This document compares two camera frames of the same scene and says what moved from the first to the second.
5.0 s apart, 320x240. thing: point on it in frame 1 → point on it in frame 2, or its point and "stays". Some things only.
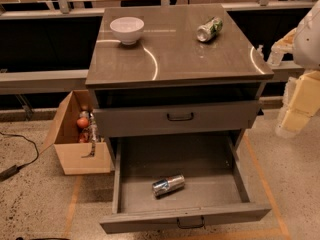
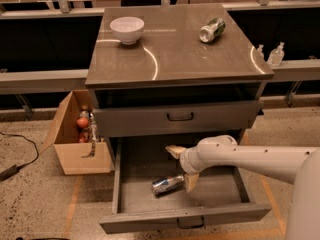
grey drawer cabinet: [172, 69] stays
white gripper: [309, 40] → [185, 162]
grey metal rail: [43, 82] stays
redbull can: [167, 185] stays
